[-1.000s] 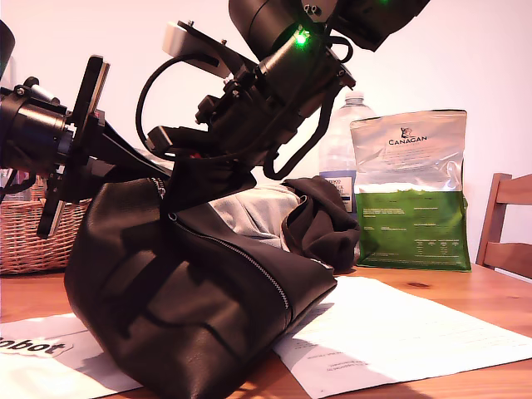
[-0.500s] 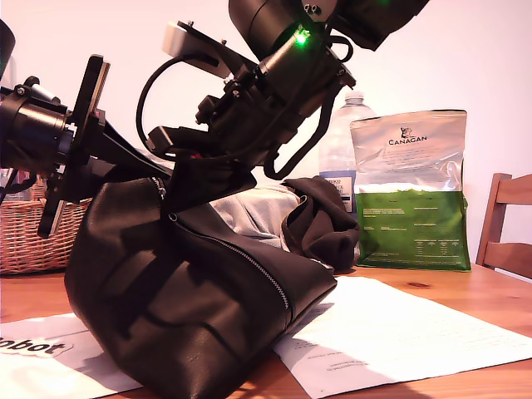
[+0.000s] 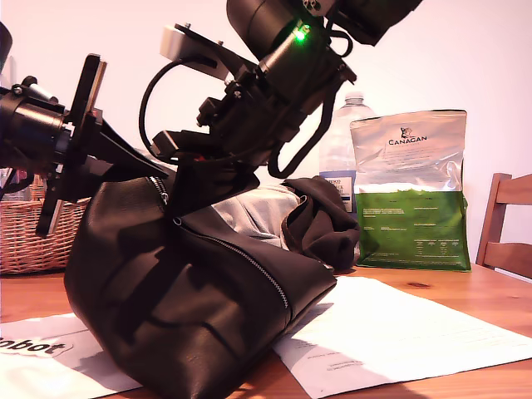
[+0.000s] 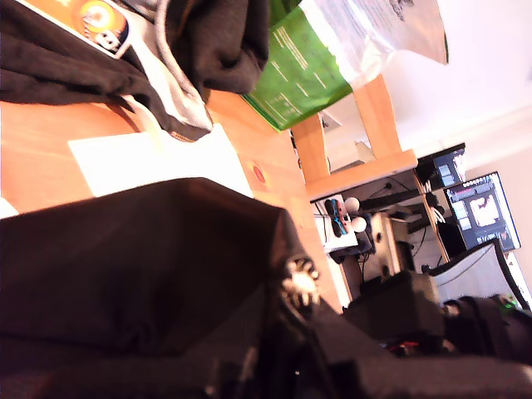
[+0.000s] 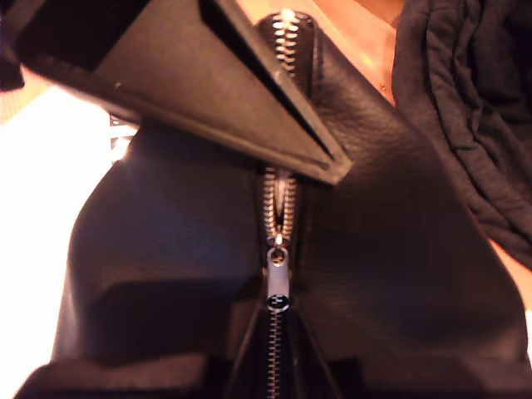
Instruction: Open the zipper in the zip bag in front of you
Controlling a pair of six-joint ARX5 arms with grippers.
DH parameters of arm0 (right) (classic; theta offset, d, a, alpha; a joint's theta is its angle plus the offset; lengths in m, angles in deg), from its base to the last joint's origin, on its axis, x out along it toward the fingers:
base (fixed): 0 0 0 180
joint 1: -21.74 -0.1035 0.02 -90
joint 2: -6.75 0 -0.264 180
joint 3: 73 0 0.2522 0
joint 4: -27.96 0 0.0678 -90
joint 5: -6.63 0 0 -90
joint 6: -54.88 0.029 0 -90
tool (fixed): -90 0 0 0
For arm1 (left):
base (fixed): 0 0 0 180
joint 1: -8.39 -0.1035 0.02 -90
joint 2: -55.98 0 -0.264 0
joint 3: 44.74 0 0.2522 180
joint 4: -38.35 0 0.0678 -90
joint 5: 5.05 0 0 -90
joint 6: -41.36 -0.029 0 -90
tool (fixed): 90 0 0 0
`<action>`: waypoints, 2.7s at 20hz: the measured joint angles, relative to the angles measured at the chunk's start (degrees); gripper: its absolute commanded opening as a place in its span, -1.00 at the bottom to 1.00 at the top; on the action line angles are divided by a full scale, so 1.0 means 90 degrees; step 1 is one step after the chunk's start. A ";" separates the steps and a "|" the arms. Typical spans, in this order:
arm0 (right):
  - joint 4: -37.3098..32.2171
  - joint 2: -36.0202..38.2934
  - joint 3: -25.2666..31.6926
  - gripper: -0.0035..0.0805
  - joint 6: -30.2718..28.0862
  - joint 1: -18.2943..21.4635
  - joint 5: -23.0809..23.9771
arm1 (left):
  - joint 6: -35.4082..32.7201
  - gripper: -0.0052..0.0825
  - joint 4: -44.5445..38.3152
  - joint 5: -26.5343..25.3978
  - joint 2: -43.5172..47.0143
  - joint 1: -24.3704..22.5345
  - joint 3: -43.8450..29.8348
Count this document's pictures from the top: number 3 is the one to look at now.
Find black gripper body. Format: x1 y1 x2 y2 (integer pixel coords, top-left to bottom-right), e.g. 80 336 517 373
151 62 300 161
3 53 108 237

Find black leather zip bag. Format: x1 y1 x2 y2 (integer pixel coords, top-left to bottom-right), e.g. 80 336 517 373
63 160 337 399

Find green silver pet food bag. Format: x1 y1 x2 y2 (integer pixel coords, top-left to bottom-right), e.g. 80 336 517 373
350 109 473 273

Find wicker basket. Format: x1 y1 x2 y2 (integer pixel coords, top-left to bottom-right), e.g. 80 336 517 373
0 168 93 275

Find large clear water bottle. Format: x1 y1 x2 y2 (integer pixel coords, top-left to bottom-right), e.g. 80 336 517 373
318 91 378 217

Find dark brown grey-lined hoodie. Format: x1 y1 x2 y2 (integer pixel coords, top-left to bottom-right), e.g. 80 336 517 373
209 176 362 275

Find white LeRobot text sticker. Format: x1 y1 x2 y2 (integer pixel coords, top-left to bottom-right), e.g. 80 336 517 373
0 338 76 357

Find white printed paper sheet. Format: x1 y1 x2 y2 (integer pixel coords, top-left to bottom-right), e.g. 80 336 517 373
272 276 532 399

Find wooden chair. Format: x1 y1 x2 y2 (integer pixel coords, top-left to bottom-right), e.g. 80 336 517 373
475 172 532 280

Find arm wrist camera box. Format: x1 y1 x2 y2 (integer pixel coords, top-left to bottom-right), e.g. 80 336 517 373
160 22 261 80
0 75 60 108

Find thin black camera cable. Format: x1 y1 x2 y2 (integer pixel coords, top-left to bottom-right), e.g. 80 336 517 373
138 59 188 157

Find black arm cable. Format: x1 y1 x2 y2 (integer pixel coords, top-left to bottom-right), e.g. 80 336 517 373
0 165 37 203

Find thick black sleeved cable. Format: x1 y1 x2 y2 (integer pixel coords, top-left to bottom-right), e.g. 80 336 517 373
268 89 337 179

